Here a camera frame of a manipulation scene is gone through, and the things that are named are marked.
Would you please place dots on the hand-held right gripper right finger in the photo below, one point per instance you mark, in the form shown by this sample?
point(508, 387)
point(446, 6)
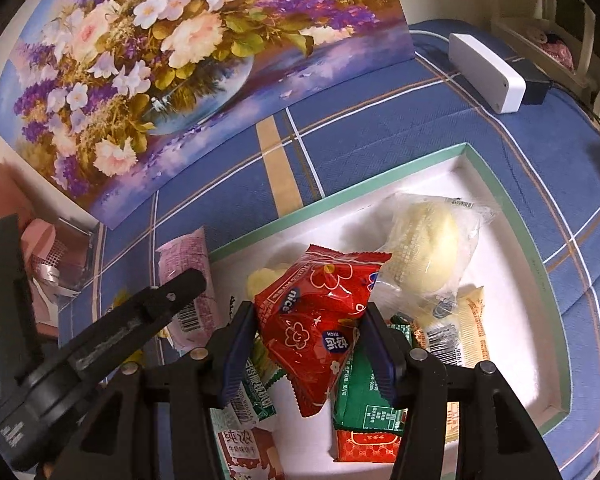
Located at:
point(385, 365)

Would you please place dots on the red flower-print snack packet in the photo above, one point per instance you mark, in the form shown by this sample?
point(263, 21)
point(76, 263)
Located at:
point(310, 330)

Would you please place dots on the pale yellow snack packet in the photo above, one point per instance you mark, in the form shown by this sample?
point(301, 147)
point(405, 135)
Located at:
point(260, 280)

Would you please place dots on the red gold-patterned snack packet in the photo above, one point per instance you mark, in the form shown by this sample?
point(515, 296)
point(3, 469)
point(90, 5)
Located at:
point(365, 445)

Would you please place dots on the black power adapter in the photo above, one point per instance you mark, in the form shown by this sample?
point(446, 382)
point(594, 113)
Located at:
point(535, 90)

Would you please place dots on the pink desk fan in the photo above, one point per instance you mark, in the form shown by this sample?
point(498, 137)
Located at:
point(5, 185)

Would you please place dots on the floral painting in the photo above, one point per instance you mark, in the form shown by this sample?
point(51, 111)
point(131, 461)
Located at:
point(180, 60)

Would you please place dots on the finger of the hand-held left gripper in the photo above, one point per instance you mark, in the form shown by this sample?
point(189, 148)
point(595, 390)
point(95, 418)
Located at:
point(145, 310)

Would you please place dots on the orange-yellow snack packet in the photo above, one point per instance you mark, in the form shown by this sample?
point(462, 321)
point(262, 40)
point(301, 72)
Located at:
point(122, 302)

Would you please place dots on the pink seat cushion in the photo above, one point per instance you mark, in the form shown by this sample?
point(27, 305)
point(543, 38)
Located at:
point(555, 47)

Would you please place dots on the pink snack packet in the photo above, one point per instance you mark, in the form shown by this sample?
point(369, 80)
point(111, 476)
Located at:
point(187, 260)

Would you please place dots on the clear packet with yellow bun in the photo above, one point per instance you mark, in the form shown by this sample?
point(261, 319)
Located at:
point(425, 250)

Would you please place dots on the blue plaid cloth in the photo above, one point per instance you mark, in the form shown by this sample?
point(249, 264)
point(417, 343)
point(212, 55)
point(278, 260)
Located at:
point(380, 125)

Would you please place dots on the white wooden chair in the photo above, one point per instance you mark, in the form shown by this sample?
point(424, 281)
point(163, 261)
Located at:
point(590, 35)

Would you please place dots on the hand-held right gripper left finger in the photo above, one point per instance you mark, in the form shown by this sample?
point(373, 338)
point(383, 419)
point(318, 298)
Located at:
point(232, 360)

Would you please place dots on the brown snack packet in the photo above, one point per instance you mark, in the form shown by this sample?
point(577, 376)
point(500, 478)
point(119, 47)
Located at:
point(245, 452)

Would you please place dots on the white box with green rim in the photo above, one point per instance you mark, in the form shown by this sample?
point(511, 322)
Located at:
point(505, 310)

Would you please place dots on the cream snack packet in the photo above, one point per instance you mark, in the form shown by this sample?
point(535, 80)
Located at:
point(472, 320)

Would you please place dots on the white rectangular device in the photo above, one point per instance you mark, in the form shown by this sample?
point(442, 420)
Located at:
point(485, 70)

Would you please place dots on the green and white snack packet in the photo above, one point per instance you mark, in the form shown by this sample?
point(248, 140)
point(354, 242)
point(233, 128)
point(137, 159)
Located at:
point(255, 395)

